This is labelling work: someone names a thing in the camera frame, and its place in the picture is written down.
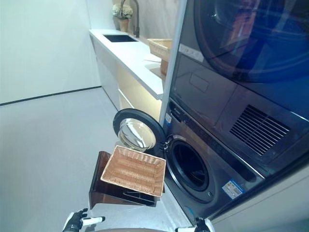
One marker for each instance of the brown wooden stool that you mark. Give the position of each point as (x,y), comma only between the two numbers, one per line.
(101,186)

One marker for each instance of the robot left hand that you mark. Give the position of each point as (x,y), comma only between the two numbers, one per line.
(73,222)

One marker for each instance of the grey robot torso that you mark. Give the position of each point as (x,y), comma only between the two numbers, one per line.
(140,230)

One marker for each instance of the black rectangular sink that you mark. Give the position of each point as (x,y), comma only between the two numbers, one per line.
(120,38)

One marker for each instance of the white beige cabinet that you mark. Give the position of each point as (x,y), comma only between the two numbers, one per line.
(128,62)

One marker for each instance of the dark grey stacked dryer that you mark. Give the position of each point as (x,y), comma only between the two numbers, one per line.
(241,72)

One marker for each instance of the tall metal faucet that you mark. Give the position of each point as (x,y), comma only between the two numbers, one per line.
(137,21)

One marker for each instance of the dark grey washing machine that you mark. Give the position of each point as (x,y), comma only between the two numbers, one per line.
(217,164)

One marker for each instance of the round glass washer door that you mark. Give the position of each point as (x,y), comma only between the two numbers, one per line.
(135,130)

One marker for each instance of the white flowers in pot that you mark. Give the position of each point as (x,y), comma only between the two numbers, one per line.
(122,14)

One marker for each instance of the small wicker tray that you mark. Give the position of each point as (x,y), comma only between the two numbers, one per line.
(160,46)

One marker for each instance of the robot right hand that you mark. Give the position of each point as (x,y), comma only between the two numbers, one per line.
(202,226)

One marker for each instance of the white dryer label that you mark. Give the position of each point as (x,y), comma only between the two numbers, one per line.
(192,52)

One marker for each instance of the wicker laundry basket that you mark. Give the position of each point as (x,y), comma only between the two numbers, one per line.
(135,171)

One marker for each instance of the white washer plinth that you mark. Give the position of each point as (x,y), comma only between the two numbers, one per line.
(265,205)

